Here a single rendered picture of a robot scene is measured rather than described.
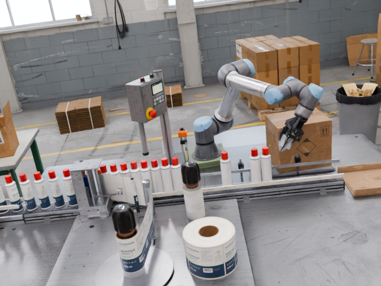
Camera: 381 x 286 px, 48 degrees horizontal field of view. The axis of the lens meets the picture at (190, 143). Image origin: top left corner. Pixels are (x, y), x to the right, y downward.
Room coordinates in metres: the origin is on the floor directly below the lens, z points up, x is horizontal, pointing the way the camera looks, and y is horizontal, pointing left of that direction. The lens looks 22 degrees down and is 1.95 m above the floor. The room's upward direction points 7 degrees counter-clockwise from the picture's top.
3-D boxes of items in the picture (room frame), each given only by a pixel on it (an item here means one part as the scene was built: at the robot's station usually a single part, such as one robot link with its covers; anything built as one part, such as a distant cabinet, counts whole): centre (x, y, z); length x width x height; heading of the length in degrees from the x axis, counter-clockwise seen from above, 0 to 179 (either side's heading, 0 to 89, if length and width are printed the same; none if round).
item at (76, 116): (6.00, 1.52, 0.16); 0.65 x 0.54 x 0.32; 98
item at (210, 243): (1.38, -0.03, 0.95); 0.20 x 0.20 x 0.14
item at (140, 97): (2.05, 0.18, 1.38); 0.17 x 0.10 x 0.19; 143
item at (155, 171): (1.97, 0.19, 0.98); 0.05 x 0.05 x 0.20
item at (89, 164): (1.88, 0.51, 1.14); 0.14 x 0.11 x 0.01; 88
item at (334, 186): (1.96, 0.08, 0.85); 1.65 x 0.11 x 0.05; 88
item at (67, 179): (1.99, 0.64, 0.98); 0.05 x 0.05 x 0.20
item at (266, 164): (1.95, -0.37, 0.98); 0.05 x 0.05 x 0.20
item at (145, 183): (1.78, 0.23, 0.97); 0.05 x 0.05 x 0.19
